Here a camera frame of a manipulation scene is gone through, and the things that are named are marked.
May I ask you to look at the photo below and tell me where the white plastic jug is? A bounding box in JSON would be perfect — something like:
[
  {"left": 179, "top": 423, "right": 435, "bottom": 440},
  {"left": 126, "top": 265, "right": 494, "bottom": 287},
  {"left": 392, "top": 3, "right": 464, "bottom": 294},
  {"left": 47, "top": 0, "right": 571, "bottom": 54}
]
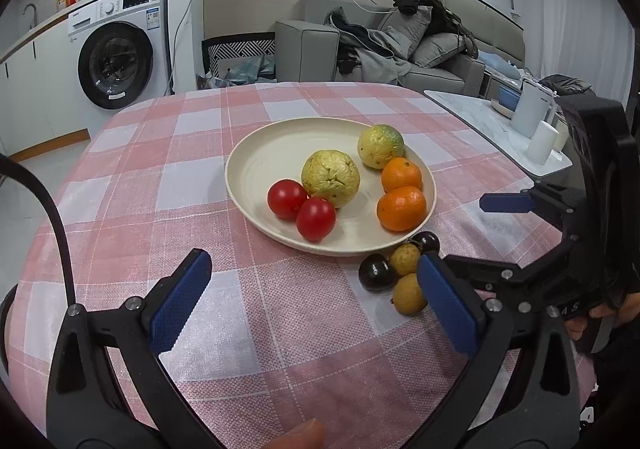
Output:
[{"left": 510, "top": 79, "right": 556, "bottom": 139}]

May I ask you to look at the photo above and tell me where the white washing machine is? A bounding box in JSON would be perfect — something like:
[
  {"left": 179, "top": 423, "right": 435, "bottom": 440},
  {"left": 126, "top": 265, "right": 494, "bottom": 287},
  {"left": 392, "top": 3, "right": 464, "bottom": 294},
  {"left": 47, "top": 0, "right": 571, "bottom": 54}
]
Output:
[{"left": 67, "top": 0, "right": 173, "bottom": 111}]

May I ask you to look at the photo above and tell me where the person's left hand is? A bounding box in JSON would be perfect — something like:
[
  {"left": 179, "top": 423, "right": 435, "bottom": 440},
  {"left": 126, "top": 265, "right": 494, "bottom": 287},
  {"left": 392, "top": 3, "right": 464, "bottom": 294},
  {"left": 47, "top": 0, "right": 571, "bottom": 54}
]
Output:
[{"left": 260, "top": 418, "right": 326, "bottom": 449}]

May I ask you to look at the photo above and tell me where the black backpack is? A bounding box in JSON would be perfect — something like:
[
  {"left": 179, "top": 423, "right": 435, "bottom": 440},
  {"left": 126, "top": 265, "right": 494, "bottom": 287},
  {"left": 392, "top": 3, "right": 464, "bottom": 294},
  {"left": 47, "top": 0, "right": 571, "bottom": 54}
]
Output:
[{"left": 425, "top": 0, "right": 478, "bottom": 55}]

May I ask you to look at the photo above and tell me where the person's right hand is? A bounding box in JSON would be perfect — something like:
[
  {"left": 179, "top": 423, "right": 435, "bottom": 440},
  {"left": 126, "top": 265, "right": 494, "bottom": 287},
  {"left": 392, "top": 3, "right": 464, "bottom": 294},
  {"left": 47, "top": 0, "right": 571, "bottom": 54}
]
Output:
[{"left": 565, "top": 301, "right": 618, "bottom": 341}]

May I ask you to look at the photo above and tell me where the dark plum front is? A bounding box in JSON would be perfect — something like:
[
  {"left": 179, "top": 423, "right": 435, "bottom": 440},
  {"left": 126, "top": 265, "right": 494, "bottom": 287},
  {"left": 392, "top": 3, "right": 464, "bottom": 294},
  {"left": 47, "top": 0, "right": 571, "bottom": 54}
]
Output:
[{"left": 358, "top": 253, "right": 399, "bottom": 293}]

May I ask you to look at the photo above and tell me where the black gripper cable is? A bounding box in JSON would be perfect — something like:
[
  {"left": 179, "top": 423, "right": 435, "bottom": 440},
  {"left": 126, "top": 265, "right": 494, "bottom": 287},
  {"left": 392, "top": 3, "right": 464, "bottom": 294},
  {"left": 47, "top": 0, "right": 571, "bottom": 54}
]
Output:
[{"left": 0, "top": 153, "right": 77, "bottom": 370}]

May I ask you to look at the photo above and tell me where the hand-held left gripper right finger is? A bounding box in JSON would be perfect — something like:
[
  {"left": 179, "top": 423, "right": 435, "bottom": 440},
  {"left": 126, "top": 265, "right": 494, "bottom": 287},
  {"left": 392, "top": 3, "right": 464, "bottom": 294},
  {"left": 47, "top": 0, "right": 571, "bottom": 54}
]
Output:
[{"left": 407, "top": 253, "right": 583, "bottom": 449}]

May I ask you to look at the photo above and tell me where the blue box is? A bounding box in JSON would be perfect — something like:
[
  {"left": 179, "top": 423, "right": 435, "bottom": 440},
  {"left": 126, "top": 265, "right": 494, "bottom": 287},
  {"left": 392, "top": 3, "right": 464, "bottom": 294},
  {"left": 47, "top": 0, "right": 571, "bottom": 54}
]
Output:
[{"left": 492, "top": 84, "right": 523, "bottom": 117}]

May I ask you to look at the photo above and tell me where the dark plum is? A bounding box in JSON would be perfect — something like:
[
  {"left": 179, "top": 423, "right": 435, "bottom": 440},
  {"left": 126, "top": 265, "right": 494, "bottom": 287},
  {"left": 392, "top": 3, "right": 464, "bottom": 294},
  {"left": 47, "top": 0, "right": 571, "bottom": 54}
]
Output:
[
  {"left": 410, "top": 231, "right": 441, "bottom": 256},
  {"left": 358, "top": 253, "right": 399, "bottom": 293}
]

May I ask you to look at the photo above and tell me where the red tomato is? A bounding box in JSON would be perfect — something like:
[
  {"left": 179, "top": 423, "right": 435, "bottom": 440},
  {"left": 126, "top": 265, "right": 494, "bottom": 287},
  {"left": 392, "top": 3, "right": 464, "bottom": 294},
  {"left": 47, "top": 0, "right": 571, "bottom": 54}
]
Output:
[
  {"left": 267, "top": 179, "right": 308, "bottom": 221},
  {"left": 296, "top": 197, "right": 337, "bottom": 243}
]

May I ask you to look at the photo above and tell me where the white curtain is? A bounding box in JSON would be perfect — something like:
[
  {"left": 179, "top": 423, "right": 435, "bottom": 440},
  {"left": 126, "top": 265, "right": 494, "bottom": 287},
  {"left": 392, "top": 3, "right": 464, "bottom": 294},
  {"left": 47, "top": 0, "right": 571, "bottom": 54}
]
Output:
[{"left": 530, "top": 0, "right": 636, "bottom": 95}]

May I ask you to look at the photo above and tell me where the pink white checkered tablecloth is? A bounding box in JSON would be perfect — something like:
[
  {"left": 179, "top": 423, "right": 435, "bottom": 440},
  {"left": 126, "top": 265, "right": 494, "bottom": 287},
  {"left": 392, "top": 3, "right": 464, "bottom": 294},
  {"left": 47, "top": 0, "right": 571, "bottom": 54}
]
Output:
[{"left": 5, "top": 82, "right": 596, "bottom": 449}]

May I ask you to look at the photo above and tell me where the dark jacket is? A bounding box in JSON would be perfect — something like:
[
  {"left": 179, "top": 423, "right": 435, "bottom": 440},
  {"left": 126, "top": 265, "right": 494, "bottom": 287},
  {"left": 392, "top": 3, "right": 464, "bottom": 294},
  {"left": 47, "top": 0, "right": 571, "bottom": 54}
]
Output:
[{"left": 325, "top": 12, "right": 391, "bottom": 75}]

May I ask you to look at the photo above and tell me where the brown longan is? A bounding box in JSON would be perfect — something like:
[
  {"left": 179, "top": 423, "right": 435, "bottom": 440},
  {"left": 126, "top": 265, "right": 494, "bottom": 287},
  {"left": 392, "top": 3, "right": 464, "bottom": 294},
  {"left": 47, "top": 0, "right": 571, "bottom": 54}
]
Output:
[
  {"left": 389, "top": 243, "right": 422, "bottom": 277},
  {"left": 392, "top": 273, "right": 429, "bottom": 316}
]

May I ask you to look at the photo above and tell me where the grey pillow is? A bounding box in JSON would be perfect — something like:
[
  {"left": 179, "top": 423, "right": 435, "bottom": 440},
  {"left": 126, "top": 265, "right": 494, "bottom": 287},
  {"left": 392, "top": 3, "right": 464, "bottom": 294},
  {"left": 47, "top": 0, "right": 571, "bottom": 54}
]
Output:
[
  {"left": 376, "top": 5, "right": 433, "bottom": 47},
  {"left": 410, "top": 32, "right": 468, "bottom": 69}
]

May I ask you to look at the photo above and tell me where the cream round plate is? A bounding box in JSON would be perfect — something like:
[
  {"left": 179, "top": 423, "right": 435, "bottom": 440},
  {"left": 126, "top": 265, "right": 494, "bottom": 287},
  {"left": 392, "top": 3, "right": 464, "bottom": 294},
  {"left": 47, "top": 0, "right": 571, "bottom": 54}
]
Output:
[{"left": 224, "top": 116, "right": 437, "bottom": 257}]

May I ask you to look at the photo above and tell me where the dark plum back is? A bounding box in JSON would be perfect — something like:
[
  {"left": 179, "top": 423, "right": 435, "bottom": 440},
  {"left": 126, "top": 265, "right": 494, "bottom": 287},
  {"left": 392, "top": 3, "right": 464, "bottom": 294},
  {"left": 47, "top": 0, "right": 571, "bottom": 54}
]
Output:
[{"left": 410, "top": 231, "right": 441, "bottom": 256}]

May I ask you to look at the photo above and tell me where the light blue cloth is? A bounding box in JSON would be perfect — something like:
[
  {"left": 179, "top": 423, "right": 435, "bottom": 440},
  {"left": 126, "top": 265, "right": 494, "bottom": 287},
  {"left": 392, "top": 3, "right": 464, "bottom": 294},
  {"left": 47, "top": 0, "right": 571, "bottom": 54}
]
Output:
[{"left": 477, "top": 52, "right": 521, "bottom": 80}]

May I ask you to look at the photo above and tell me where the marble side table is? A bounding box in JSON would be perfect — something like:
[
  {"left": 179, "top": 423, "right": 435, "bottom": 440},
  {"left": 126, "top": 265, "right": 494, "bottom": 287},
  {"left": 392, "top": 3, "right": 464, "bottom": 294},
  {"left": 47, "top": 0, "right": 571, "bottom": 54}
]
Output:
[{"left": 424, "top": 89, "right": 573, "bottom": 177}]

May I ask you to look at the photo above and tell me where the white cup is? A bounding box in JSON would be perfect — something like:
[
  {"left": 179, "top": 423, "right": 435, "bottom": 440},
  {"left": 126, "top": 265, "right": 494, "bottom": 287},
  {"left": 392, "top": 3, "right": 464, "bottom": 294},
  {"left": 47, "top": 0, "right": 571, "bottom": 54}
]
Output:
[{"left": 527, "top": 120, "right": 559, "bottom": 165}]

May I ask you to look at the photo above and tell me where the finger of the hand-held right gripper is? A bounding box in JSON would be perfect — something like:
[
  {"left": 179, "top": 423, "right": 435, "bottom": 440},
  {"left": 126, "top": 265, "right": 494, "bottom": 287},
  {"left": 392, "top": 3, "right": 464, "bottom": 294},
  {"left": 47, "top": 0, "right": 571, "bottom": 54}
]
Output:
[
  {"left": 444, "top": 236, "right": 573, "bottom": 302},
  {"left": 479, "top": 184, "right": 586, "bottom": 242}
]

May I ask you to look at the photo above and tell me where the black puffer jacket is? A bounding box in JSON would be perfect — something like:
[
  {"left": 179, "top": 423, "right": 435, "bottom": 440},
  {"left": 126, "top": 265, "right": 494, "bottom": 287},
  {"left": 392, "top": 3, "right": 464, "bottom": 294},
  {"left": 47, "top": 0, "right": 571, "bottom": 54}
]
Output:
[{"left": 537, "top": 74, "right": 596, "bottom": 97}]

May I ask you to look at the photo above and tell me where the white kitchen counter cabinet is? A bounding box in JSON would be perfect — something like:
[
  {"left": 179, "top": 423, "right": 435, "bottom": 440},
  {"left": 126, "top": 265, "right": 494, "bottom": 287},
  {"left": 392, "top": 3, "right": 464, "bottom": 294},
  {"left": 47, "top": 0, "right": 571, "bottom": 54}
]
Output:
[{"left": 0, "top": 4, "right": 91, "bottom": 162}]

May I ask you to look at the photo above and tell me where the green yellow guava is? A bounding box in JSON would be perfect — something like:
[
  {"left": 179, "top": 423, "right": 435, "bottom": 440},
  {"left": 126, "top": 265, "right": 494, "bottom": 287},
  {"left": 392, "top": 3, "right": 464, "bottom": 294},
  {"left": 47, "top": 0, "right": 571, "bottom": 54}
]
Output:
[{"left": 357, "top": 124, "right": 405, "bottom": 170}]

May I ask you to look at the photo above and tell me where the black patterned basket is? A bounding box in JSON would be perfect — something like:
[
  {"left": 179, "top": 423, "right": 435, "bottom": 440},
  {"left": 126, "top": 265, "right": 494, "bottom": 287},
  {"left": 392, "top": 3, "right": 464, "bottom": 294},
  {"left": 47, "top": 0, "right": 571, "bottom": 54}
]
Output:
[{"left": 201, "top": 32, "right": 277, "bottom": 80}]

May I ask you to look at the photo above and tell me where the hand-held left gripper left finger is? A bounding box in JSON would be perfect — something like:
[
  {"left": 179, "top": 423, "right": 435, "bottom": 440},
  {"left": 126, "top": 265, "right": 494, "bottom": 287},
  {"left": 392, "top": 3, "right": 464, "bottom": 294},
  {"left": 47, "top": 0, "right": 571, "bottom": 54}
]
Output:
[{"left": 46, "top": 249, "right": 223, "bottom": 449}]

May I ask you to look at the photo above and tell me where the orange mandarin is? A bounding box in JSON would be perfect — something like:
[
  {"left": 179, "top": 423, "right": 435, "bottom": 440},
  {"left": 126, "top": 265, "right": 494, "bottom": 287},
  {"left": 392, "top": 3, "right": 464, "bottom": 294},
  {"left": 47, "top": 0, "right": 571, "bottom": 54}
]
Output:
[
  {"left": 376, "top": 186, "right": 428, "bottom": 232},
  {"left": 381, "top": 156, "right": 423, "bottom": 194}
]

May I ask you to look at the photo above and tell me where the teal plastic bag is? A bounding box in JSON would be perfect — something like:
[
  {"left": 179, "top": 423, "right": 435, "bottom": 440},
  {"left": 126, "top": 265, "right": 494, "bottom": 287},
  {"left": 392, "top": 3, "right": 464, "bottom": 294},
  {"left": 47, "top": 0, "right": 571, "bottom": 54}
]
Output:
[{"left": 197, "top": 54, "right": 276, "bottom": 90}]

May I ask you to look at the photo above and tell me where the grey blanket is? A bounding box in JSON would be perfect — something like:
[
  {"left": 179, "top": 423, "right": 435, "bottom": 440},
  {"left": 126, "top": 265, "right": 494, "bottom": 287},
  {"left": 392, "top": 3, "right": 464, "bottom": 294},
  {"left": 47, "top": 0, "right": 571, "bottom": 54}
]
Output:
[{"left": 345, "top": 26, "right": 426, "bottom": 87}]

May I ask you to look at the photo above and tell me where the grey sofa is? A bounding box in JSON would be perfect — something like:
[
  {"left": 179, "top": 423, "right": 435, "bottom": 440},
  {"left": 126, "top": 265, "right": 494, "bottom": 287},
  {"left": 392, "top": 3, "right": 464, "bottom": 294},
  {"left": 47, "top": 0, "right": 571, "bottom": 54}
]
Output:
[{"left": 274, "top": 0, "right": 526, "bottom": 97}]

